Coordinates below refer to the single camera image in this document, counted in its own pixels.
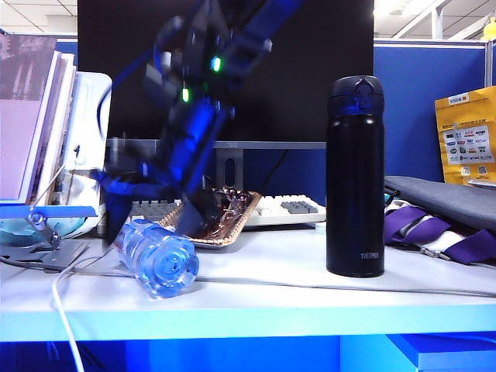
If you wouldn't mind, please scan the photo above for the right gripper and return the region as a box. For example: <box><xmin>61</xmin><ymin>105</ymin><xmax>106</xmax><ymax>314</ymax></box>
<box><xmin>91</xmin><ymin>95</ymin><xmax>236</xmax><ymax>246</ymax></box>

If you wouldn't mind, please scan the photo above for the clear mineral water bottle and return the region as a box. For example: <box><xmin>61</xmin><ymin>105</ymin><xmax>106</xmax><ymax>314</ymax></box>
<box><xmin>114</xmin><ymin>219</ymin><xmax>201</xmax><ymax>300</ymax></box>

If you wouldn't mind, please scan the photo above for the black Thermos flask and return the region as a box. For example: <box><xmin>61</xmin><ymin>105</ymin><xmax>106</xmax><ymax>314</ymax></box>
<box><xmin>325</xmin><ymin>75</ymin><xmax>386</xmax><ymax>278</ymax></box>

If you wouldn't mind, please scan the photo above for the dark grapes bunch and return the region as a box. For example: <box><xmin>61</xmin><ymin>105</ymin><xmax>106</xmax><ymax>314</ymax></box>
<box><xmin>215</xmin><ymin>188</ymin><xmax>251</xmax><ymax>232</ymax></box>

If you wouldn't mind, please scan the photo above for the grey monitor stand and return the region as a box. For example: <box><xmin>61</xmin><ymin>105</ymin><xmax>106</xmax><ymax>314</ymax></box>
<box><xmin>211</xmin><ymin>149</ymin><xmax>244</xmax><ymax>191</ymax></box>

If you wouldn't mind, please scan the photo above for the woven-rim snack tray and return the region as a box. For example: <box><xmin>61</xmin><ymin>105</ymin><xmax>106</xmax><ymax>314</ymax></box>
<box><xmin>157</xmin><ymin>188</ymin><xmax>263</xmax><ymax>249</ymax></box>

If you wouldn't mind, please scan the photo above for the grey metal tablet stand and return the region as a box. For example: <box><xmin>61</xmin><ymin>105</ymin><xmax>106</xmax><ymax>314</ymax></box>
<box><xmin>0</xmin><ymin>199</ymin><xmax>98</xmax><ymax>274</ymax></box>

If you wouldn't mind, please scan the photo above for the white tablet device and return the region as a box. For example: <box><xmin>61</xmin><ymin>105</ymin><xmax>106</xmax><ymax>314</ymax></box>
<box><xmin>57</xmin><ymin>72</ymin><xmax>113</xmax><ymax>230</ymax></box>

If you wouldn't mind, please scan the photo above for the white and grey keyboard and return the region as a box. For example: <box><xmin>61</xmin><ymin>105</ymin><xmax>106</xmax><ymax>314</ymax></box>
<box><xmin>96</xmin><ymin>195</ymin><xmax>326</xmax><ymax>236</ymax></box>

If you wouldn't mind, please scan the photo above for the white-paged book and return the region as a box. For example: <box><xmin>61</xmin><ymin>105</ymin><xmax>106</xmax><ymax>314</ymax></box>
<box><xmin>29</xmin><ymin>52</ymin><xmax>78</xmax><ymax>206</ymax></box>

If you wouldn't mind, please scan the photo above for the teal bowl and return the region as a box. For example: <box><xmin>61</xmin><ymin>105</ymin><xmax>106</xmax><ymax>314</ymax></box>
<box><xmin>0</xmin><ymin>216</ymin><xmax>86</xmax><ymax>247</ymax></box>

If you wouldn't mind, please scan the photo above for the pink cover book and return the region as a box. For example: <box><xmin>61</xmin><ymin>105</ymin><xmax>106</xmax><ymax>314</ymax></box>
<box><xmin>0</xmin><ymin>34</ymin><xmax>61</xmax><ymax>205</ymax></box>

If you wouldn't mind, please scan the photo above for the black computer monitor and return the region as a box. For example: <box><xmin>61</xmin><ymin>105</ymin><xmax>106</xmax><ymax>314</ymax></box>
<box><xmin>76</xmin><ymin>0</ymin><xmax>375</xmax><ymax>151</ymax></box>

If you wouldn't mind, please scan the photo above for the purple and white bag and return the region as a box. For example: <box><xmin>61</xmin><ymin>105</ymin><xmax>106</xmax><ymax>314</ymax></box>
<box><xmin>381</xmin><ymin>199</ymin><xmax>496</xmax><ymax>268</ymax></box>

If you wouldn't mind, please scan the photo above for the yellow paper bag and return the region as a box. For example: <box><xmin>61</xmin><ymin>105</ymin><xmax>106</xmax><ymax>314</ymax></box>
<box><xmin>433</xmin><ymin>85</ymin><xmax>496</xmax><ymax>191</ymax></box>

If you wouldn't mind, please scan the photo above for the blue box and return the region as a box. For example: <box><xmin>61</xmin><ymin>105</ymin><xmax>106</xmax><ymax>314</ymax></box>
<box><xmin>387</xmin><ymin>332</ymin><xmax>496</xmax><ymax>372</ymax></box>

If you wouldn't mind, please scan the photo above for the yellow duck toy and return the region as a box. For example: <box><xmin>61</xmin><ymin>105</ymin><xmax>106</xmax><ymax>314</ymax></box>
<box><xmin>479</xmin><ymin>17</ymin><xmax>496</xmax><ymax>43</ymax></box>

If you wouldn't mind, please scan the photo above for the white cable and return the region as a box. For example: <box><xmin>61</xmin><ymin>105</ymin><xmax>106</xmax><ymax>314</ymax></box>
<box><xmin>52</xmin><ymin>234</ymin><xmax>119</xmax><ymax>372</ymax></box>
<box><xmin>69</xmin><ymin>228</ymin><xmax>496</xmax><ymax>298</ymax></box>

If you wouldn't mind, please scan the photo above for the black monitor cable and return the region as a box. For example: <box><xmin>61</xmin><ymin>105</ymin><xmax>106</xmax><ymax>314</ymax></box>
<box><xmin>262</xmin><ymin>150</ymin><xmax>290</xmax><ymax>188</ymax></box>

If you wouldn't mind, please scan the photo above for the dark grey cable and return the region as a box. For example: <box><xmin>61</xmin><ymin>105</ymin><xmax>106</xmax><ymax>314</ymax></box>
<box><xmin>0</xmin><ymin>255</ymin><xmax>65</xmax><ymax>275</ymax></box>

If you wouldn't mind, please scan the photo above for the dark robot arm cable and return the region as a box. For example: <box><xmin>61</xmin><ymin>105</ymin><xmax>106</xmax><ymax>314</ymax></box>
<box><xmin>102</xmin><ymin>46</ymin><xmax>164</xmax><ymax>129</ymax></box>

